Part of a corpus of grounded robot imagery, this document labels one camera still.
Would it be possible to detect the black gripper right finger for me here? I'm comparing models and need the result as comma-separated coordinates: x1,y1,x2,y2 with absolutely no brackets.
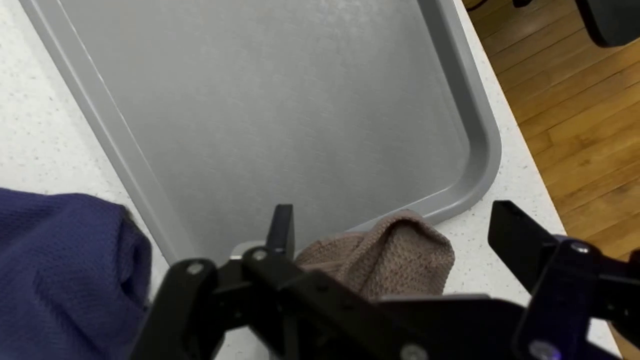
487,198,640,360

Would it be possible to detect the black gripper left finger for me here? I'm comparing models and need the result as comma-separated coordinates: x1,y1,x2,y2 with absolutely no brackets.
129,203,402,360

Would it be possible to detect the brown towel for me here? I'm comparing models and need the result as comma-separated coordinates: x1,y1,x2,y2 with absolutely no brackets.
294,211,458,303

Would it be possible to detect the navy blue towel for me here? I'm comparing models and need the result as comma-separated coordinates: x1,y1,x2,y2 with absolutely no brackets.
0,186,155,360

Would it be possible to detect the grey plastic tray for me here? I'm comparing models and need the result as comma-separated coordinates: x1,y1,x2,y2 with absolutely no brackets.
19,0,504,266

